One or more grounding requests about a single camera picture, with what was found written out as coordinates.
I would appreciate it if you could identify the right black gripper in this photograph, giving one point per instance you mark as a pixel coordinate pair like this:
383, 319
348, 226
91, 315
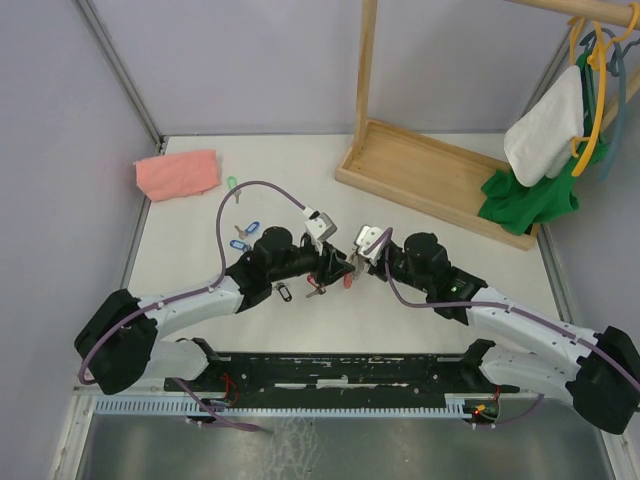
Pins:
376, 270

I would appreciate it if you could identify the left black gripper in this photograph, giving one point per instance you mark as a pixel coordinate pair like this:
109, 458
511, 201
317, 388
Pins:
330, 265

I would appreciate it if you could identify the red handled keyring holder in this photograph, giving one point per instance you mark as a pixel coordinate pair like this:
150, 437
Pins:
358, 265

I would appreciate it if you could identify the black tag key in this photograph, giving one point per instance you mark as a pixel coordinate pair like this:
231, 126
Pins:
283, 291

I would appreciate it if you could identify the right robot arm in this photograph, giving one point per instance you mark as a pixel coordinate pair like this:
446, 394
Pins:
596, 373

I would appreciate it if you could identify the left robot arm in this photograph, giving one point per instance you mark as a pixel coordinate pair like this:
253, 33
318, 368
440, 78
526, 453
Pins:
125, 339

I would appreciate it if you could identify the red tag key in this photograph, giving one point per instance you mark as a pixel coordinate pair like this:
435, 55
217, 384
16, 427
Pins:
318, 289

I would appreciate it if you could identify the blue tag key upper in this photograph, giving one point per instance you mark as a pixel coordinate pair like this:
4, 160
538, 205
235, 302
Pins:
250, 229

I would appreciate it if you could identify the blue tag key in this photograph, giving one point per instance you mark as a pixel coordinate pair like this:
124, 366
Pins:
240, 245
250, 229

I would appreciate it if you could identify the blue tag key lower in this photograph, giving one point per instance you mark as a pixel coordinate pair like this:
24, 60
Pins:
240, 245

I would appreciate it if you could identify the wooden clothes rack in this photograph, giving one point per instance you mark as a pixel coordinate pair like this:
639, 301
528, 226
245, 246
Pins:
428, 175

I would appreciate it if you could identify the green tag key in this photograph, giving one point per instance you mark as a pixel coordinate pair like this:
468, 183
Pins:
233, 186

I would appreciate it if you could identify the green shirt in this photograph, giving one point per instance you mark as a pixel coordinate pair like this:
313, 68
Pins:
515, 207

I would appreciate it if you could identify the pink folded cloth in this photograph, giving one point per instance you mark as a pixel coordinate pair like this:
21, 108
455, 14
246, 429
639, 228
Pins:
179, 175

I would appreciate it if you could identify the white towel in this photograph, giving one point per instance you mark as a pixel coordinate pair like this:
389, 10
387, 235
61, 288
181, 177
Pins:
538, 144

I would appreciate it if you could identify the yellow hanger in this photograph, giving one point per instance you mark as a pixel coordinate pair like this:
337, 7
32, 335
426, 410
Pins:
591, 52

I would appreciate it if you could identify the teal hanger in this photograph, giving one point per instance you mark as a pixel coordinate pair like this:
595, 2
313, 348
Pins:
617, 110

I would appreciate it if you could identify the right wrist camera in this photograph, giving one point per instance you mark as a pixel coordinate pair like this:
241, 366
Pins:
371, 241

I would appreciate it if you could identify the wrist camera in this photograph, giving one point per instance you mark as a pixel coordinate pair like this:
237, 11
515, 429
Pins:
371, 241
319, 226

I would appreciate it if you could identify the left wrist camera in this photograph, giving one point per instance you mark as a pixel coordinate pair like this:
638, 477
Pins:
319, 226

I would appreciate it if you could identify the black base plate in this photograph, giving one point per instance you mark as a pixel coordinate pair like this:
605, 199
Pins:
347, 380

